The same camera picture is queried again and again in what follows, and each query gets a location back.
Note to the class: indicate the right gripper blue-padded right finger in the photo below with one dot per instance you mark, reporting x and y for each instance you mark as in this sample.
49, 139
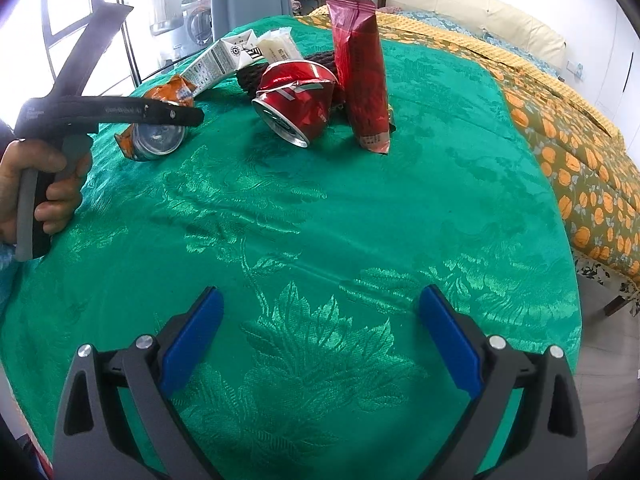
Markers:
523, 420

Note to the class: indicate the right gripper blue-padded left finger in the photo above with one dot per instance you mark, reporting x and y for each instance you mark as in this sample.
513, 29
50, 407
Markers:
115, 419

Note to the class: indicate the crushed orange soda can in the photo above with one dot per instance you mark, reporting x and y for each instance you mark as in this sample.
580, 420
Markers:
142, 142

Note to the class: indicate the white green milk carton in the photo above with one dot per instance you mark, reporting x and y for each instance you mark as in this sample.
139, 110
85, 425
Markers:
222, 60

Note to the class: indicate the crushed red cola can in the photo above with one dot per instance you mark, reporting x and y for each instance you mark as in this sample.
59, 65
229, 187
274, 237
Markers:
294, 98

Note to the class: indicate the tall red snack bag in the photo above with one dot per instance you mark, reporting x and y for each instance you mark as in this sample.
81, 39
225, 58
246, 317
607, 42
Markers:
360, 68

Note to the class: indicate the green embroidered bed cover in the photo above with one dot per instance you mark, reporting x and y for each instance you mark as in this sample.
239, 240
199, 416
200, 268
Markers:
320, 368

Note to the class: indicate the washing machine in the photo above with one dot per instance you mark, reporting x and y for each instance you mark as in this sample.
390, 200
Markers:
197, 15

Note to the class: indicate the beige snack packet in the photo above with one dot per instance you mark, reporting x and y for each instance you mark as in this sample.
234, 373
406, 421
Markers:
278, 45

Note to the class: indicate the orange floral quilt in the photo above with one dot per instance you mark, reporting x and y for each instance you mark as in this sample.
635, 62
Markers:
579, 150

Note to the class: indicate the teal patterned bed sheet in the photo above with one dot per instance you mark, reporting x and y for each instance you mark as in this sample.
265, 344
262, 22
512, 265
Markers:
439, 21

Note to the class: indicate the cream headboard pillow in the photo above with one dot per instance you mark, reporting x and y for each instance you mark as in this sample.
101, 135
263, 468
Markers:
501, 20

